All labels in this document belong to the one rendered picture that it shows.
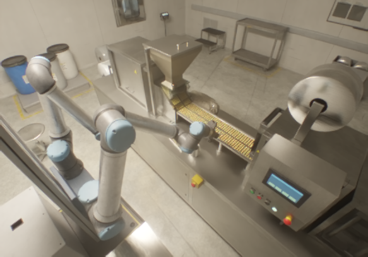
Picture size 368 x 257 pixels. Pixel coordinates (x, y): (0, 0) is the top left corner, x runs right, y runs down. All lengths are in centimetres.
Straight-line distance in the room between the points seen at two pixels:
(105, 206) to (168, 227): 122
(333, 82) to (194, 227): 177
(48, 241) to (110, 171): 75
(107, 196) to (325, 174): 97
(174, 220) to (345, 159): 163
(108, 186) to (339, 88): 108
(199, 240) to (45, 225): 133
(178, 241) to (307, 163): 151
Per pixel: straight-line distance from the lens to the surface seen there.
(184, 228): 218
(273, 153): 96
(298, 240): 149
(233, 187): 149
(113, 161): 83
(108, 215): 111
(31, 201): 170
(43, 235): 153
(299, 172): 95
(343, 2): 476
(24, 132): 303
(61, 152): 155
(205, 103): 184
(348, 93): 100
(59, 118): 159
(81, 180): 168
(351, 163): 121
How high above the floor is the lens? 208
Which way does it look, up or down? 42 degrees down
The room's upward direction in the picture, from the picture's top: straight up
